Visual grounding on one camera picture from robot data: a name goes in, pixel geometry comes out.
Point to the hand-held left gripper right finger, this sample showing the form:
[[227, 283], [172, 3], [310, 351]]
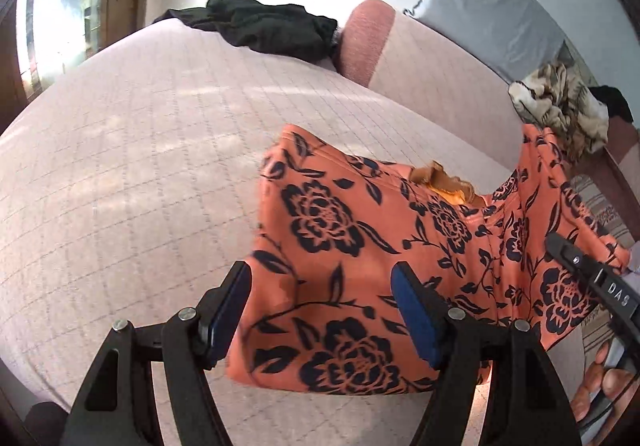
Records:
[[415, 321]]

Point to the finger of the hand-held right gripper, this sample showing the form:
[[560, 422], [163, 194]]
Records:
[[572, 256]]

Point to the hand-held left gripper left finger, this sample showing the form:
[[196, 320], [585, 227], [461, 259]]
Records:
[[227, 321]]

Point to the orange floral shirt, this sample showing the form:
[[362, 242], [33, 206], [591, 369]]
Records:
[[350, 236]]

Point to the person's right hand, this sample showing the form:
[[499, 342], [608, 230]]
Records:
[[600, 376]]

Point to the brown cream leaf-print blanket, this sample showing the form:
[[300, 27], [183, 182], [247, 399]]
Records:
[[560, 101]]

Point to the small black garment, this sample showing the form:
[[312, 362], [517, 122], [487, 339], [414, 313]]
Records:
[[612, 101]]

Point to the pink quilted bed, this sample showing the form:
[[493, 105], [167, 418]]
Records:
[[125, 151]]

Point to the pink padded headboard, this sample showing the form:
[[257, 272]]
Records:
[[415, 71]]

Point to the black crumpled garment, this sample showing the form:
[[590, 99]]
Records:
[[270, 28]]

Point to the wooden framed window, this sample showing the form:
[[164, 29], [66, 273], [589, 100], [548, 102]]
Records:
[[65, 1]]

